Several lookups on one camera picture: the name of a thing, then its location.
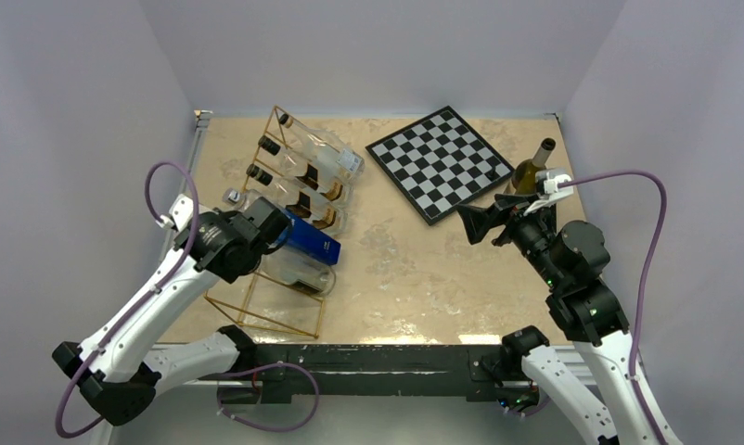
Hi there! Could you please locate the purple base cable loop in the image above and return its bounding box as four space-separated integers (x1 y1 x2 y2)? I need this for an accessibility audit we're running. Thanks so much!
216 362 322 434

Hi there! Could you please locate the dark green wine bottle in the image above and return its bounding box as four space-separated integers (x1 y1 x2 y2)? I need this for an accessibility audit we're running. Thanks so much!
506 138 557 196

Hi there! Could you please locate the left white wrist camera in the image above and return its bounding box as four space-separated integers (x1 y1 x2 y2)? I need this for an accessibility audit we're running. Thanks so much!
157 194 195 233

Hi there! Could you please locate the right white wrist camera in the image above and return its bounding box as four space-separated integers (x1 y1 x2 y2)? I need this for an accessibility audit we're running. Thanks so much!
524 168 575 215

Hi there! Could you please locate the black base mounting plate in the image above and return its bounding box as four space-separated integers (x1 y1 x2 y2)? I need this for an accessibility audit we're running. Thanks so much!
222 344 540 410

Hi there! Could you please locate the clear bottle gold black label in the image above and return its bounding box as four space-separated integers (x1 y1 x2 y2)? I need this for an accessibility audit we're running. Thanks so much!
258 135 353 209

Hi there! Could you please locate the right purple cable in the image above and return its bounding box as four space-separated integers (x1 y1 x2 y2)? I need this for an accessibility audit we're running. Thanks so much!
558 170 670 445

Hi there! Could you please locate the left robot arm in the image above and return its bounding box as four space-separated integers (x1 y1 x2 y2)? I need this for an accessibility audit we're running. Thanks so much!
52 194 290 426

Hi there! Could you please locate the gold wire wine rack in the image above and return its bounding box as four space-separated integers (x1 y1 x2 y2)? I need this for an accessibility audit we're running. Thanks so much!
204 106 358 339

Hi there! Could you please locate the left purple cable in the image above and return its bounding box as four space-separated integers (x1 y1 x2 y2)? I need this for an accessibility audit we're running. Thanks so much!
54 160 201 440

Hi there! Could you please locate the clear round glass bottle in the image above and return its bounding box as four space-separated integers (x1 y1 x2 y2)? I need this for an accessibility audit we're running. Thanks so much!
261 247 336 297

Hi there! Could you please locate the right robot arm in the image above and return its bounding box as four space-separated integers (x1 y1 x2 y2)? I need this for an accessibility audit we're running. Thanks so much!
457 195 680 444

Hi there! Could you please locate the black white chessboard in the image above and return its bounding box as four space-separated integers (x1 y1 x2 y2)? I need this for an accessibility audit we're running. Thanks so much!
366 106 514 226

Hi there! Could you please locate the blue square Blu bottle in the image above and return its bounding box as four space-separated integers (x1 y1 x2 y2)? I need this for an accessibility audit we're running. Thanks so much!
222 187 342 267

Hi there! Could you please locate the clear bottle white label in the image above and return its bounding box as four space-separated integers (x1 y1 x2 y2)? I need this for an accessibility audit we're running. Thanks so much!
278 113 365 184

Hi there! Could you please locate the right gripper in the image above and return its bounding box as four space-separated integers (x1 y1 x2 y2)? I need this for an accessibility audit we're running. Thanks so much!
455 190 565 288

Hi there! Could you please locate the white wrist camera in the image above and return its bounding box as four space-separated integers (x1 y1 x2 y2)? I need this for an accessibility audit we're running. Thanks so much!
524 168 575 215
157 194 195 233

